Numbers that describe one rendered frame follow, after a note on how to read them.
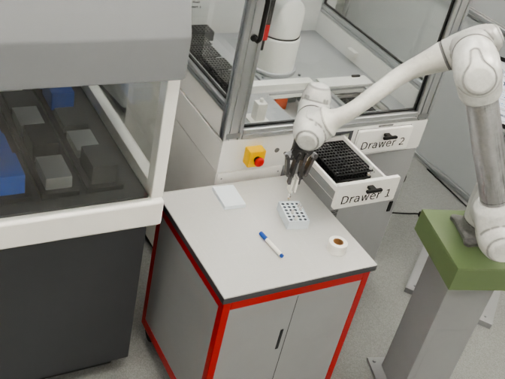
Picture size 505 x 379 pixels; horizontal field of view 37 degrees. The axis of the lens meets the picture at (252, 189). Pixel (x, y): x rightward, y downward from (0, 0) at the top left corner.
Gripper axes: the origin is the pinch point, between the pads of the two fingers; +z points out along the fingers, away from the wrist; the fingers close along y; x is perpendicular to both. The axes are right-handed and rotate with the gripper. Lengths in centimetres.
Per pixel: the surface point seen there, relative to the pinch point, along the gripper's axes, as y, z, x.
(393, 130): -58, -3, -34
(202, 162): 25.2, 12.1, -32.0
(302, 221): -2.2, 9.2, 10.8
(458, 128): -168, 53, -128
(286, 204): 0.5, 9.4, 0.5
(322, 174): -14.6, 0.8, -6.8
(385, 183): -37.2, -1.6, 2.8
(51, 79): 90, -50, 19
